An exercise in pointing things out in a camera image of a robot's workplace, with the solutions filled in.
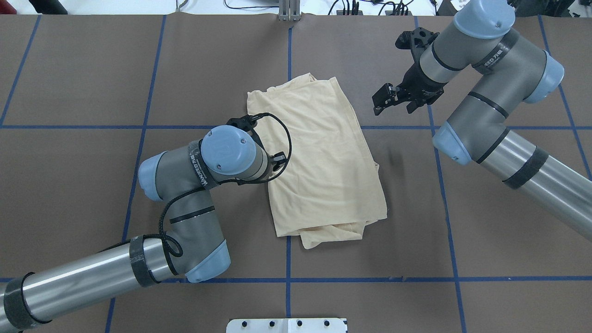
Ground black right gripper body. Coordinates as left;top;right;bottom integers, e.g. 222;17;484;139
399;63;445;105

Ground beige long-sleeve printed shirt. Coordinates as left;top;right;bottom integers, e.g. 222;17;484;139
246;74;388;249

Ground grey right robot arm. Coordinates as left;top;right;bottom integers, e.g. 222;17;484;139
372;0;592;240

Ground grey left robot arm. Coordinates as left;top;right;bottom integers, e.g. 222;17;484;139
0;128;287;333

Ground black power strip with plugs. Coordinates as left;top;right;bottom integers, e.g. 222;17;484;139
327;0;414;16

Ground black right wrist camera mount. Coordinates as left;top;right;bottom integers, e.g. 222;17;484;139
394;27;440;63

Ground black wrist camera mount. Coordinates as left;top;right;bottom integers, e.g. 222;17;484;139
226;115;265;149
394;27;440;63

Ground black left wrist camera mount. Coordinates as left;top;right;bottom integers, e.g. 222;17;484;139
226;115;265;149

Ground grey aluminium frame post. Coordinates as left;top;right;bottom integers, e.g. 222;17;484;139
278;0;302;22

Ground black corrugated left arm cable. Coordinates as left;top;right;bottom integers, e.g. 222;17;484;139
99;112;293;258

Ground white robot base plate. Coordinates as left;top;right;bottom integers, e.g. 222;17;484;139
226;318;348;333

